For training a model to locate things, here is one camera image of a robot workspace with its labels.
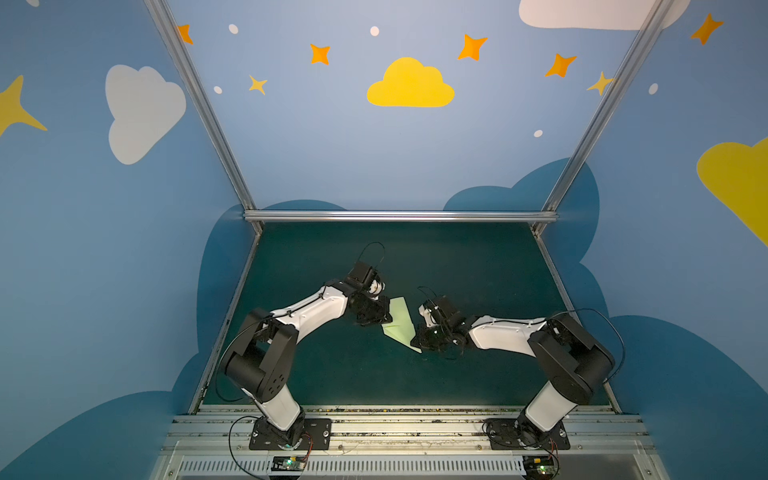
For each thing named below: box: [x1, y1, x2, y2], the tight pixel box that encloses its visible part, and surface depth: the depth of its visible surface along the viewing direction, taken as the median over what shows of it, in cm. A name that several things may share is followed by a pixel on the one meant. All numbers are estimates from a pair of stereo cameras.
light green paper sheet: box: [382, 296, 422, 354], surface depth 95 cm
